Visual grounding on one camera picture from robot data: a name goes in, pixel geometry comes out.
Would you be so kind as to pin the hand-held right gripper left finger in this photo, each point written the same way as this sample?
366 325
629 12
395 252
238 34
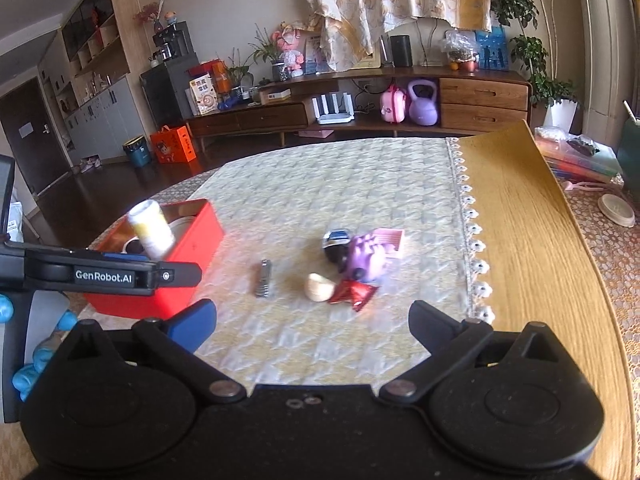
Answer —
192 325

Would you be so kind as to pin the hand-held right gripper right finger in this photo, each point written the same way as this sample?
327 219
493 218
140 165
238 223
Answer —
425 320

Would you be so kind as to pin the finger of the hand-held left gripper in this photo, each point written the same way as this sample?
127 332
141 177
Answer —
125 257
175 275

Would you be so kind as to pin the red tin box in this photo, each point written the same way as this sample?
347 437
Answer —
195 255

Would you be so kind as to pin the white bottle with yellow label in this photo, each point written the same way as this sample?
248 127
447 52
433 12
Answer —
150 230

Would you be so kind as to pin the round gold tin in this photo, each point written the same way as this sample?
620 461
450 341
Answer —
180 221

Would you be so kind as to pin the red foil wrapper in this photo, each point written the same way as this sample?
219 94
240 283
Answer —
350 292

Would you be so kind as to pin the purple plastic toy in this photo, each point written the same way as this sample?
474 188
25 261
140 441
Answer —
367 260

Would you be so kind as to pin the metal nail clipper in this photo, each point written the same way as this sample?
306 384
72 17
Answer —
264 280

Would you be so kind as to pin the pink ribbed box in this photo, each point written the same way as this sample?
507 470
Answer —
392 240

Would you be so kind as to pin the beige garlic-shaped toy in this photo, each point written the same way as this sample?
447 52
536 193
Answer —
320 287

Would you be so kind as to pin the black and blue toy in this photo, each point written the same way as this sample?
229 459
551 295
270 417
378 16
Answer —
337 240

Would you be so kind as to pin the person's left hand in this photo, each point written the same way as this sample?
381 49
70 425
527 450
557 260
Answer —
25 382

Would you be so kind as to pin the pair of shoes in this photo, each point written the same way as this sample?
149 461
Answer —
91 164

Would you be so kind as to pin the teal bin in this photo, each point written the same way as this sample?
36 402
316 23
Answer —
137 152

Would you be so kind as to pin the dark wooden door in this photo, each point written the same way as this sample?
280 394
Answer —
30 160

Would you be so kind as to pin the orange gift bag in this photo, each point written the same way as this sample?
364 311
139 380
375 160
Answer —
172 145

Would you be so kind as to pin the wooden board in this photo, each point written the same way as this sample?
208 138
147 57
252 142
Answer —
525 235

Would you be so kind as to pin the black cabinet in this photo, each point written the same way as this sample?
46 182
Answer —
165 95

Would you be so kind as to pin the blue dumbbell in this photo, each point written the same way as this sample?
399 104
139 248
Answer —
226 104

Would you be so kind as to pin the white and orange snack bag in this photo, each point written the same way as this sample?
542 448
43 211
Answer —
204 95

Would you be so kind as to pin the pink power strip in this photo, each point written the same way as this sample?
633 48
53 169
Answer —
316 134

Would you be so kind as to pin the orange box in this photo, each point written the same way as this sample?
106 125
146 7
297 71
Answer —
222 77

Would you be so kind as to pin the small white box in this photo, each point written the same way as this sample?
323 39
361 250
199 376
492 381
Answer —
275 96

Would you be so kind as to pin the purple kettlebell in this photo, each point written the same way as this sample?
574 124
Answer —
424 110

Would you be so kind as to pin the small potted plant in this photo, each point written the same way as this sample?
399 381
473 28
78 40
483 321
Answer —
280 70
240 72

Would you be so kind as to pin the pink toy suitcase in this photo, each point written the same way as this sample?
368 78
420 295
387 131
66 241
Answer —
392 105

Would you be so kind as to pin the stack of plastic folders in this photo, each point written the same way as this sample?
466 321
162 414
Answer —
575 160

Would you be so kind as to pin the white router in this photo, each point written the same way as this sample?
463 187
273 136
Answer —
335 119

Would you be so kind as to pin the white round lid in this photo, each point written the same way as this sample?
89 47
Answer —
617 207

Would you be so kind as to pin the black coffee machine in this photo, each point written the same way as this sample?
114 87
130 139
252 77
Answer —
175 40

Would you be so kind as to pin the wooden tv cabinet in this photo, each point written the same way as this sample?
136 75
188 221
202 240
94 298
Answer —
480 92

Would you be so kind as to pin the vase with dried flowers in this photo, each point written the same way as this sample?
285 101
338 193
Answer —
157 25

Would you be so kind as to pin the pink doll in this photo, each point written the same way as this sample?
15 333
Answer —
290 52

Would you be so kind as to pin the pastel picture card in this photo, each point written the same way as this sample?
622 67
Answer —
315 55

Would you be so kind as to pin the black speaker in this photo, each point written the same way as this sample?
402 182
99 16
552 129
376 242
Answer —
401 50

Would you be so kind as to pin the plastic-wrapped fruit pot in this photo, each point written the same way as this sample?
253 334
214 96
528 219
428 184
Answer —
460 45

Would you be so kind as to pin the blue picture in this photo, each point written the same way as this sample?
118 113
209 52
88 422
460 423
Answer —
492 50

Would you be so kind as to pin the white standing air conditioner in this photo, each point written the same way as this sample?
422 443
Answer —
600 60

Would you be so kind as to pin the floral cloth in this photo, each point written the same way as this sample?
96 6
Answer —
390 0

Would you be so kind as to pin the wall cabinet with shelves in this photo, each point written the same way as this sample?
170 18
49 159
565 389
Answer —
100 110

